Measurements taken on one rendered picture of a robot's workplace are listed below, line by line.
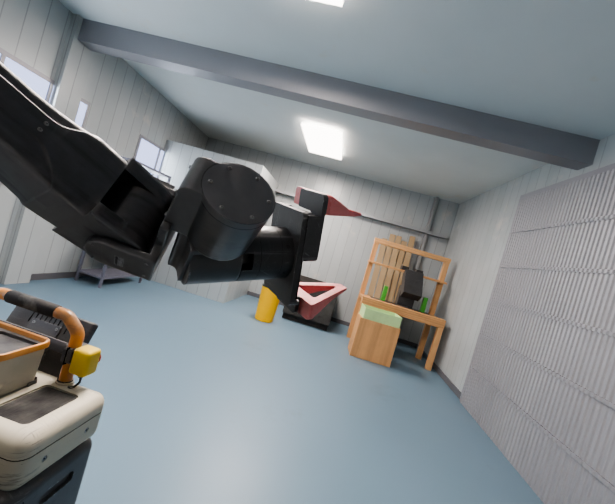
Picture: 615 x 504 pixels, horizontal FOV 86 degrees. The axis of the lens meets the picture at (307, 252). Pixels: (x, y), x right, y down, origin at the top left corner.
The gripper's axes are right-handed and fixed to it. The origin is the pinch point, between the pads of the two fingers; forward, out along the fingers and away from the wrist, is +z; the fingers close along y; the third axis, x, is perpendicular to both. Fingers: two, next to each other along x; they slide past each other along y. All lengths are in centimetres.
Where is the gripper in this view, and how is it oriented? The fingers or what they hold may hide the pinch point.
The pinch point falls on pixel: (345, 251)
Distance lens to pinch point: 41.4
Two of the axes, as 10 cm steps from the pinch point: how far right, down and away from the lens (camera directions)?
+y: 1.6, -9.5, -2.6
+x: -5.2, -3.0, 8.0
